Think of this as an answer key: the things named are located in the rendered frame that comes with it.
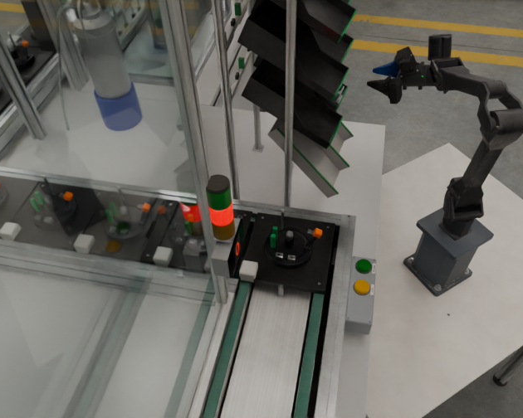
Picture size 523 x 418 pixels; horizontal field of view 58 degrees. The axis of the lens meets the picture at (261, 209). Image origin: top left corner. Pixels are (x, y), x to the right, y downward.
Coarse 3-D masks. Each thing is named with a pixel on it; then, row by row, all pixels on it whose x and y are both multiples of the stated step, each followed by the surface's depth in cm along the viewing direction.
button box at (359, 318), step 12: (372, 264) 134; (360, 276) 132; (372, 276) 131; (372, 288) 129; (348, 300) 127; (360, 300) 127; (372, 300) 127; (348, 312) 124; (360, 312) 124; (372, 312) 124; (348, 324) 124; (360, 324) 123
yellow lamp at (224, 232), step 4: (232, 220) 101; (212, 224) 101; (228, 224) 100; (232, 224) 101; (216, 228) 101; (220, 228) 100; (224, 228) 100; (228, 228) 101; (232, 228) 102; (216, 232) 102; (220, 232) 101; (224, 232) 101; (228, 232) 102; (232, 232) 103; (216, 236) 103; (220, 236) 102; (224, 236) 102; (228, 236) 103; (224, 240) 103
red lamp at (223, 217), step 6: (210, 210) 97; (222, 210) 96; (228, 210) 97; (210, 216) 99; (216, 216) 97; (222, 216) 97; (228, 216) 98; (216, 222) 99; (222, 222) 99; (228, 222) 100
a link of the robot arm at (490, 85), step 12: (444, 72) 117; (456, 72) 116; (468, 72) 115; (444, 84) 118; (456, 84) 115; (468, 84) 109; (480, 84) 104; (492, 84) 102; (504, 84) 103; (480, 96) 104; (492, 96) 103; (504, 96) 103; (480, 108) 103; (480, 120) 103
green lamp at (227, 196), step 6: (210, 192) 92; (222, 192) 92; (228, 192) 94; (210, 198) 94; (216, 198) 93; (222, 198) 93; (228, 198) 95; (210, 204) 95; (216, 204) 94; (222, 204) 95; (228, 204) 96; (216, 210) 96
